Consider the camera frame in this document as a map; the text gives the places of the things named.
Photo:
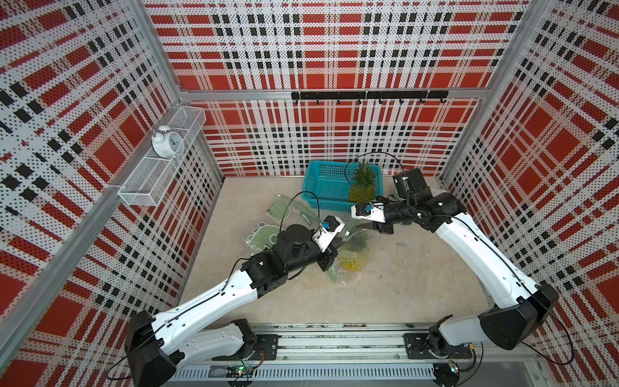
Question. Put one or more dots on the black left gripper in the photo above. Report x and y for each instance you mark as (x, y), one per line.
(327, 256)

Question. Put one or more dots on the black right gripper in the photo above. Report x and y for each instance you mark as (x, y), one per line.
(382, 227)

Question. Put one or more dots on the orange-yellow pineapple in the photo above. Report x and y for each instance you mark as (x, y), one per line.
(354, 254)

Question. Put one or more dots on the clear zip-top bag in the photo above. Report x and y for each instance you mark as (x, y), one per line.
(337, 274)
(283, 212)

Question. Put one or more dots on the green-yellow pineapple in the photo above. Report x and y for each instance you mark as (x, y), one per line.
(363, 184)

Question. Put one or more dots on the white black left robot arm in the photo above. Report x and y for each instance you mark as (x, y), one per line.
(158, 345)

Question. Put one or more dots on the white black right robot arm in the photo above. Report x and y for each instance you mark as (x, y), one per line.
(520, 304)

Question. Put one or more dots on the teal plastic basket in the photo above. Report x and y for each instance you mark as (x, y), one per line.
(327, 185)

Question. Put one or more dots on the white alarm clock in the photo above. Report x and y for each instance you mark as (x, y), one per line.
(167, 143)

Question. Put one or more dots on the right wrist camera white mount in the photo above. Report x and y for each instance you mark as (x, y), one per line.
(374, 212)

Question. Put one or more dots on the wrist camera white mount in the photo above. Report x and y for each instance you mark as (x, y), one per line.
(374, 212)
(328, 231)

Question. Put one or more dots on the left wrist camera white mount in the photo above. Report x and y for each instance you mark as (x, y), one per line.
(328, 231)

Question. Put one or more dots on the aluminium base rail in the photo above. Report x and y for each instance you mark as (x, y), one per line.
(363, 354)

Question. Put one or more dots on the black wall hook rail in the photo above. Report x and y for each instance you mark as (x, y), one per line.
(421, 95)

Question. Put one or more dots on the clear wire wall shelf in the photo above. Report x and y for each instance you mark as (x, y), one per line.
(153, 175)

